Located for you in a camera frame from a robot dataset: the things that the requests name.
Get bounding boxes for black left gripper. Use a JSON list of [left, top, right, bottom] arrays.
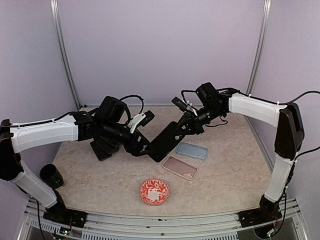
[[100, 118, 157, 156]]

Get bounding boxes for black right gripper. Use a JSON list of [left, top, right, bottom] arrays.
[[172, 103, 225, 135]]

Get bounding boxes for black phone case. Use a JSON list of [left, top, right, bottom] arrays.
[[149, 121, 186, 163]]

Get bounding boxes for black phone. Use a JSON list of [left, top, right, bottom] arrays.
[[90, 141, 112, 162], [148, 128, 180, 163], [99, 144, 119, 155]]

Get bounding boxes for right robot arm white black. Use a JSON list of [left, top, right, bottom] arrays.
[[172, 82, 305, 226]]

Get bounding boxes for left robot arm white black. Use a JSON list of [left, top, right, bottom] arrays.
[[0, 96, 157, 224]]

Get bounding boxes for light blue phone case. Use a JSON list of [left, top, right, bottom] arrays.
[[176, 142, 209, 161]]

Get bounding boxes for clear pink phone case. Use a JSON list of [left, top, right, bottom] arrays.
[[162, 156, 198, 181]]

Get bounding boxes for red white patterned bowl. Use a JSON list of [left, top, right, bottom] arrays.
[[138, 178, 170, 206]]

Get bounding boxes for dark green cup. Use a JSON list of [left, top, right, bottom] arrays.
[[39, 164, 64, 189]]

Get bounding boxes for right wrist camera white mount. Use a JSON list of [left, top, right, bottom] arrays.
[[171, 97, 198, 116]]

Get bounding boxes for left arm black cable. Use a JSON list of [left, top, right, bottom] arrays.
[[119, 94, 145, 123]]

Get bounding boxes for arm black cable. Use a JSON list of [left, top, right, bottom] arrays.
[[119, 94, 145, 123], [181, 88, 320, 236]]

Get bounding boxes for front aluminium rail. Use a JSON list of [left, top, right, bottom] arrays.
[[16, 198, 310, 240]]

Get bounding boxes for right aluminium frame post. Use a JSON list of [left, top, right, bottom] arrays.
[[246, 0, 272, 94]]

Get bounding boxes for aluminium frame post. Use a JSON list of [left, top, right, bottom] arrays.
[[50, 0, 82, 110], [246, 0, 272, 94]]

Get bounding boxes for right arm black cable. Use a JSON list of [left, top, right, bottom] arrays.
[[181, 88, 320, 236]]

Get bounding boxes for left aluminium frame post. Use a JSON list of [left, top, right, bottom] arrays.
[[50, 0, 82, 110]]

